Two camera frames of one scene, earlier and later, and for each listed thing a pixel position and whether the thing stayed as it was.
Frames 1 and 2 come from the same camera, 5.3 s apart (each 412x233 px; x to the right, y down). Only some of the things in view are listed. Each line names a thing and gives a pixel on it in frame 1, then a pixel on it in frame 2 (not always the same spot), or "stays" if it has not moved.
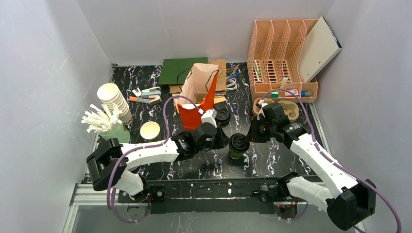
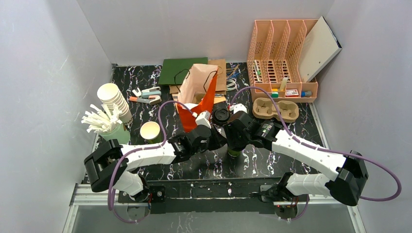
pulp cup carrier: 198,97 stays
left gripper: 217,137 stays
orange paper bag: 197,94 stays
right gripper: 255,132 to 230,132
